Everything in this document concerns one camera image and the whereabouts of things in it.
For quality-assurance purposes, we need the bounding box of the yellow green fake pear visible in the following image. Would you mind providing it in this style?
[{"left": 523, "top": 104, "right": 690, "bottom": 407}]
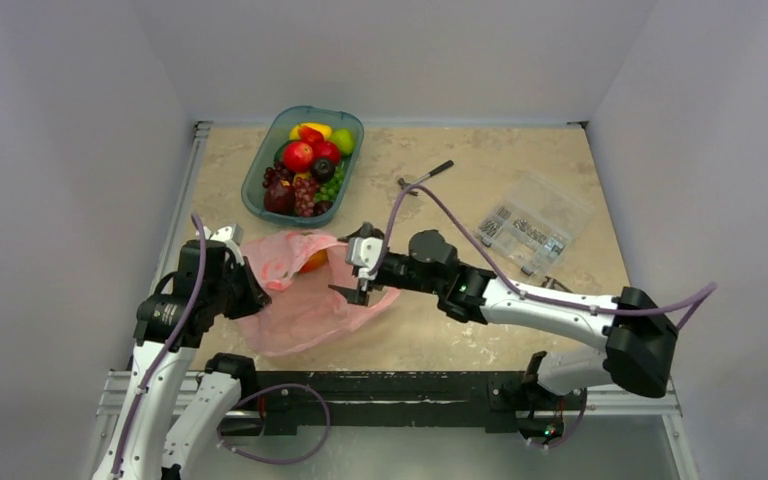
[{"left": 329, "top": 128, "right": 356, "bottom": 156}]

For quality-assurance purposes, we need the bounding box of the green fake grape bunch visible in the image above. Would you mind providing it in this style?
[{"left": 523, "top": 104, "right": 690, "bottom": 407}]
[{"left": 314, "top": 165, "right": 345, "bottom": 202}]

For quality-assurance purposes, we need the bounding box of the pink plastic bag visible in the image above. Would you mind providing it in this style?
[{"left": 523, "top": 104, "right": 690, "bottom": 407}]
[{"left": 236, "top": 230, "right": 400, "bottom": 357}]

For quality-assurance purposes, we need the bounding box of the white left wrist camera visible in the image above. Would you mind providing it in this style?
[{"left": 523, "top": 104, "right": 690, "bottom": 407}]
[{"left": 200, "top": 223, "right": 245, "bottom": 265}]

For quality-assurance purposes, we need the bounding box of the red orange fake mango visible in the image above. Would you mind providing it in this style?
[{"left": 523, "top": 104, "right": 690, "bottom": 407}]
[{"left": 298, "top": 249, "right": 329, "bottom": 274}]

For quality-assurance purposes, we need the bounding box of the green fake avocado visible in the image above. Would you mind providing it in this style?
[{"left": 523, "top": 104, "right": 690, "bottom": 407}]
[{"left": 273, "top": 140, "right": 292, "bottom": 164}]

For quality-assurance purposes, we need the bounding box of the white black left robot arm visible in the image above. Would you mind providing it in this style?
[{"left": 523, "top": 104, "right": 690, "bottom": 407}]
[{"left": 93, "top": 234, "right": 271, "bottom": 479}]

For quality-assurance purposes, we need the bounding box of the yellow fake mango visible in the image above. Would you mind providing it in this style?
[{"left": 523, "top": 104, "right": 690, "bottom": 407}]
[{"left": 288, "top": 122, "right": 333, "bottom": 141}]

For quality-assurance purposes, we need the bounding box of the dark red fake apple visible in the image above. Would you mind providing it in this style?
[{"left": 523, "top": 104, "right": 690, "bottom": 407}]
[{"left": 263, "top": 180, "right": 296, "bottom": 215}]

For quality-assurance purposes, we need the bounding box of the teal plastic basin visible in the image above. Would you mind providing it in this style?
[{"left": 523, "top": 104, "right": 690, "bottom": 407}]
[{"left": 241, "top": 106, "right": 364, "bottom": 229}]

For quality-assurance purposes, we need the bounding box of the red fake grape bunch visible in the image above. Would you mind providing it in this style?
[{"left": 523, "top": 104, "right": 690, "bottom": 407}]
[{"left": 292, "top": 177, "right": 320, "bottom": 218}]

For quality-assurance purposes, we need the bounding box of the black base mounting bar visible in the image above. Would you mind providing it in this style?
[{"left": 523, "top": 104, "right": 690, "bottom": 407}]
[{"left": 234, "top": 371, "right": 587, "bottom": 439}]

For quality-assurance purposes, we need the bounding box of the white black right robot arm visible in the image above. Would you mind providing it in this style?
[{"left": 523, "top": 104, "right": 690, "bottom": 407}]
[{"left": 336, "top": 223, "right": 678, "bottom": 407}]

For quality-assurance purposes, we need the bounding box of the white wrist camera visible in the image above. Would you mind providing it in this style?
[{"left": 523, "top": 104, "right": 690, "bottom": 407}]
[
  {"left": 200, "top": 223, "right": 245, "bottom": 265},
  {"left": 346, "top": 237, "right": 383, "bottom": 293}
]

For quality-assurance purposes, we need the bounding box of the small red fake tomato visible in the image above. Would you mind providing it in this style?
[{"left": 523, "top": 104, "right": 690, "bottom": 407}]
[{"left": 313, "top": 141, "right": 342, "bottom": 165}]

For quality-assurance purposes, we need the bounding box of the clear plastic screw box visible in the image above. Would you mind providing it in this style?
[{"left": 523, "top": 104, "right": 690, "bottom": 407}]
[{"left": 475, "top": 174, "right": 593, "bottom": 279}]

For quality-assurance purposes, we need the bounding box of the dark purple grape bunch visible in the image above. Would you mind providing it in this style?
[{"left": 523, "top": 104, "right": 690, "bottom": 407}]
[{"left": 262, "top": 162, "right": 295, "bottom": 189}]

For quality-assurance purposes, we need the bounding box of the dark fake plum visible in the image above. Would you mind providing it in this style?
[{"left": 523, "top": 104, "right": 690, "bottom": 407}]
[{"left": 313, "top": 200, "right": 333, "bottom": 216}]

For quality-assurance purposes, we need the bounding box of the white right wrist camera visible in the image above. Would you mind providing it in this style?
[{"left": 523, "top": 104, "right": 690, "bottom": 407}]
[{"left": 346, "top": 237, "right": 383, "bottom": 293}]

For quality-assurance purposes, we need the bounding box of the small black handled hammer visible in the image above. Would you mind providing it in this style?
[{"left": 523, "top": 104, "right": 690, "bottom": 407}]
[{"left": 397, "top": 159, "right": 455, "bottom": 196}]

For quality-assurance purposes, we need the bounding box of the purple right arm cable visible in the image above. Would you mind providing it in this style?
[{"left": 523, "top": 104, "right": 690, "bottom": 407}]
[{"left": 377, "top": 180, "right": 718, "bottom": 452}]

